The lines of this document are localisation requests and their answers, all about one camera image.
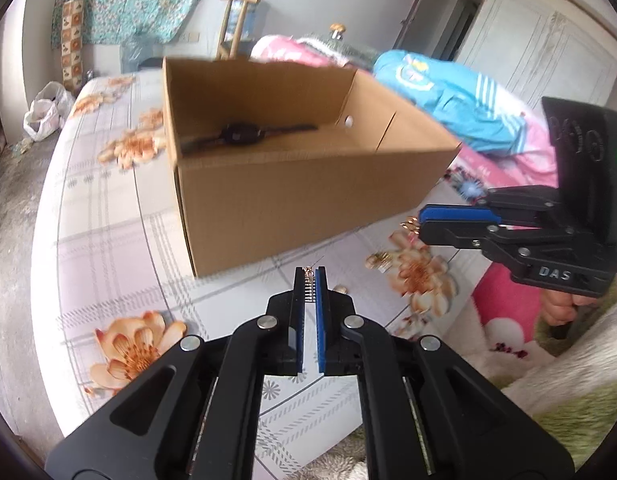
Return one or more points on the clear plastic bag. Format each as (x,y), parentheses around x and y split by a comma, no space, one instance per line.
(136,52)

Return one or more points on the white wardrobe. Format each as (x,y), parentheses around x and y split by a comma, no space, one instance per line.
(538,35)

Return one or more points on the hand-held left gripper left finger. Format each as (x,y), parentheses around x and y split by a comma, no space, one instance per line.
(301,305)

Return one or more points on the black wristwatch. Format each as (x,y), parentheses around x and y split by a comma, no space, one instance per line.
(238,133)

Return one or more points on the brown cardboard box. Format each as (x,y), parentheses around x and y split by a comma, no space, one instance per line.
(288,200)

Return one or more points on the grey lace cloth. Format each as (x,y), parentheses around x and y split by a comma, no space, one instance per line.
(348,50)

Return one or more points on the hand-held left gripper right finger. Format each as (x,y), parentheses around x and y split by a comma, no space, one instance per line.
(321,310)

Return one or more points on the small pale bead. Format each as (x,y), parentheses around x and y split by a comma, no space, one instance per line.
(340,289)

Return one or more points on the white wall socket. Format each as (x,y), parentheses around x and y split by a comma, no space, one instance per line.
(189,37)

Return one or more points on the person's right hand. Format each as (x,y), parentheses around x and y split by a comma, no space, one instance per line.
(558,310)

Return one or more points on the mushroom-shaped ornament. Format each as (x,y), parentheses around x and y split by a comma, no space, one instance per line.
(337,30)

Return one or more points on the brown door frame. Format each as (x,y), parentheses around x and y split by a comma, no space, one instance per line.
(413,10)

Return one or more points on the wooden chair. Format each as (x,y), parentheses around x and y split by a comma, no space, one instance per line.
(223,25)

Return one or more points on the white plastic bag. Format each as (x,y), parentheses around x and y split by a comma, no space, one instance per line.
(46,115)

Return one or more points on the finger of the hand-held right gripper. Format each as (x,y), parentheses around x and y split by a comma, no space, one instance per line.
(458,213)
(453,235)

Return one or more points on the green fluffy cloth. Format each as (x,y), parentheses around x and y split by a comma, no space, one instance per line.
(593,425)

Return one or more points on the blue striped garment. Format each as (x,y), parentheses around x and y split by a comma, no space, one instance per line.
(453,100)

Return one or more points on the pink floral blanket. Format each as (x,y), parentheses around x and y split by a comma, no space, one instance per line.
(508,305)

